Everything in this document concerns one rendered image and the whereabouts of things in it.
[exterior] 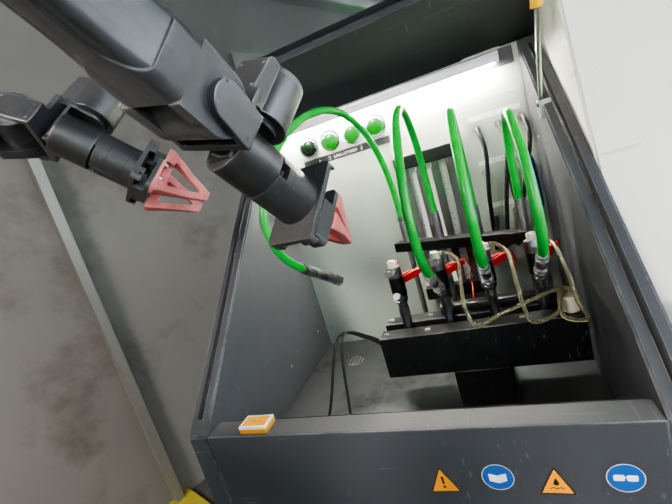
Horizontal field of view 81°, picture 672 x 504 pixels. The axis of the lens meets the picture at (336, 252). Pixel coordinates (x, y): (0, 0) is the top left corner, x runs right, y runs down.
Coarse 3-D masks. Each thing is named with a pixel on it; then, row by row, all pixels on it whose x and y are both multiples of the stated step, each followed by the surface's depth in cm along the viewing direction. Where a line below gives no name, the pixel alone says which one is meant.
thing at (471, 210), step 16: (448, 112) 60; (448, 128) 57; (464, 160) 74; (464, 176) 52; (464, 192) 52; (464, 208) 52; (480, 224) 77; (480, 240) 53; (480, 256) 54; (480, 272) 59
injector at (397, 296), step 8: (400, 272) 73; (392, 280) 73; (400, 280) 73; (392, 288) 73; (400, 288) 73; (400, 296) 72; (400, 304) 74; (400, 312) 75; (408, 312) 74; (408, 320) 75
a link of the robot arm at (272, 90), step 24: (240, 72) 38; (264, 72) 37; (288, 72) 39; (216, 96) 29; (240, 96) 32; (264, 96) 38; (288, 96) 39; (240, 120) 32; (288, 120) 40; (192, 144) 36; (216, 144) 34; (240, 144) 33
